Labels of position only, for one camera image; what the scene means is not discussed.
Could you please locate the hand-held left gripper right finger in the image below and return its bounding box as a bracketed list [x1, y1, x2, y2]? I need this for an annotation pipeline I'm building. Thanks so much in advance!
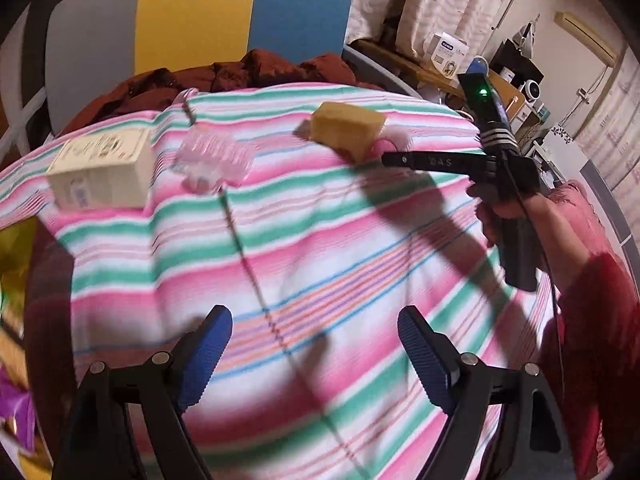
[397, 306, 576, 480]

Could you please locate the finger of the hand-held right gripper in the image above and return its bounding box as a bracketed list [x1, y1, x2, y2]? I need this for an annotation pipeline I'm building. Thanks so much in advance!
[381, 149, 488, 173]

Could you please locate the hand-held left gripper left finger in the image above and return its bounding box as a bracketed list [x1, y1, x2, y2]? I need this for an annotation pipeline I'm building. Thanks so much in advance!
[52, 305, 233, 480]

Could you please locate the thick tan sponge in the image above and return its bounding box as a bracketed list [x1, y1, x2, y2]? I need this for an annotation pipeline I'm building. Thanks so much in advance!
[310, 101, 388, 163]

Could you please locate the person's right hand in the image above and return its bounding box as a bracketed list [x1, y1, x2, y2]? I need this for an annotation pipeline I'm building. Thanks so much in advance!
[474, 192, 558, 261]

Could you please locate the pink round puff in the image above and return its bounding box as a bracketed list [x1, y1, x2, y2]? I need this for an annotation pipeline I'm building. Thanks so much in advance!
[367, 132, 408, 158]

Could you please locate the white blue mask box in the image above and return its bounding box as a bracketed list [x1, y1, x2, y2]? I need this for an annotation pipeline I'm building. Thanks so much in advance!
[425, 32, 471, 73]

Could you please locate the white clothes iron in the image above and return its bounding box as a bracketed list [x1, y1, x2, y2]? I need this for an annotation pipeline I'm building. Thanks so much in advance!
[512, 22, 538, 53]

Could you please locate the wooden side desk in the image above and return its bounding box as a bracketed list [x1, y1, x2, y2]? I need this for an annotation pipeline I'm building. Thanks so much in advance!
[350, 40, 526, 121]

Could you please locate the pink cushion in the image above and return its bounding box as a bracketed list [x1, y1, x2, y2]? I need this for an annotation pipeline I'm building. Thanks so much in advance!
[547, 180, 608, 261]

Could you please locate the patterned window curtain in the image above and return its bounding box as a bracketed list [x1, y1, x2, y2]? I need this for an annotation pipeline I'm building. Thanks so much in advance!
[575, 45, 640, 246]

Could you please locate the cream air conditioner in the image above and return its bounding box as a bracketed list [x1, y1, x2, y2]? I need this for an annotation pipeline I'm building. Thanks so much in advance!
[552, 10, 618, 63]

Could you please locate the striped pink green tablecloth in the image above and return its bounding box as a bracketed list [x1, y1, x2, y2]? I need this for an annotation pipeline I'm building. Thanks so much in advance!
[0, 82, 566, 480]

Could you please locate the dark red jacket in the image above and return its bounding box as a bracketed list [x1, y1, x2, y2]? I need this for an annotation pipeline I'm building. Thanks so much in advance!
[60, 49, 386, 136]

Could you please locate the purple crinkled packet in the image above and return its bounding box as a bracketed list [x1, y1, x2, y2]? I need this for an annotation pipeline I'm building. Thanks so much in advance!
[0, 367, 38, 456]

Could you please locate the clear pink plastic case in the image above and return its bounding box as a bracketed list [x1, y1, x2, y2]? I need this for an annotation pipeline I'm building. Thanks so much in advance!
[175, 127, 256, 196]

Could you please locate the cream cardboard box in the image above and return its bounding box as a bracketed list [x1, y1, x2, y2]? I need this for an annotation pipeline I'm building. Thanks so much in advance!
[45, 127, 153, 211]

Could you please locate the grey yellow blue chair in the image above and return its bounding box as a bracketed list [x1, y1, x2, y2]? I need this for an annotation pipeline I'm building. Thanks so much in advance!
[20, 0, 421, 136]

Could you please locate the white plastic tube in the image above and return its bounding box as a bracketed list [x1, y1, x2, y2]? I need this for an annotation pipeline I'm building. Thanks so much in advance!
[0, 75, 51, 161]

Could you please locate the thin beaded cord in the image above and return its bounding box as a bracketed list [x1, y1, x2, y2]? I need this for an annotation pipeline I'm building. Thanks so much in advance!
[180, 100, 373, 480]

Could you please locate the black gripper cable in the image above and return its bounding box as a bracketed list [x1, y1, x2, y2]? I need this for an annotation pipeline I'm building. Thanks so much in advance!
[502, 152, 566, 401]

